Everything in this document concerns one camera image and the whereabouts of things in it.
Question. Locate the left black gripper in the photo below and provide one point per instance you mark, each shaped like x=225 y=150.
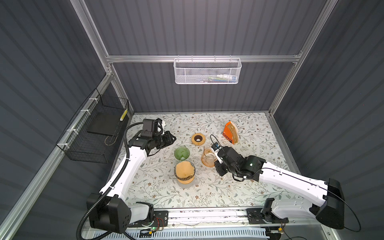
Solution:
x=169 y=140

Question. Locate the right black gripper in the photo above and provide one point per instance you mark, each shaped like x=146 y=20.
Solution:
x=218 y=171

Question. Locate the orange coffee filter pack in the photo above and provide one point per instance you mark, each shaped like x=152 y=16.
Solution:
x=231 y=133

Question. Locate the grey clear glass dripper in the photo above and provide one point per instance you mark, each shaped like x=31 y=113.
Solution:
x=185 y=179

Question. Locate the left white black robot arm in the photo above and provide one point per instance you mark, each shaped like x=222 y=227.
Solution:
x=108 y=210

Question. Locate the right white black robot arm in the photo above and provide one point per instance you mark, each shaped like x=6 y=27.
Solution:
x=320 y=200

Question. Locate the green glass dripper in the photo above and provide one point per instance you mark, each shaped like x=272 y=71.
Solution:
x=182 y=153

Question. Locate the yellow marker pen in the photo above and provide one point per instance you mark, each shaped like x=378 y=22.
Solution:
x=123 y=115

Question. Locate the black flat pad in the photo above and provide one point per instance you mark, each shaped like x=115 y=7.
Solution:
x=105 y=124

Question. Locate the white perforated vent strip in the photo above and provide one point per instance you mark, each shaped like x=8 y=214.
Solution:
x=244 y=233

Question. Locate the items in white basket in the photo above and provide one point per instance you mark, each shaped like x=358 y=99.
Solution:
x=219 y=79

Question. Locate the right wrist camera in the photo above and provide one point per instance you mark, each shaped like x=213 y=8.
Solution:
x=216 y=147

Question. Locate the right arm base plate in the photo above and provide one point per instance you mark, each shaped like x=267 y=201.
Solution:
x=257 y=216

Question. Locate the black wire mesh basket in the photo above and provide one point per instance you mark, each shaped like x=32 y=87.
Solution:
x=79 y=145

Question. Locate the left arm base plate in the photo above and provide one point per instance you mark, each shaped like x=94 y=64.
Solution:
x=159 y=219

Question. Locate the white wire mesh basket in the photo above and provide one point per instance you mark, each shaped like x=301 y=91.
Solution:
x=188 y=70

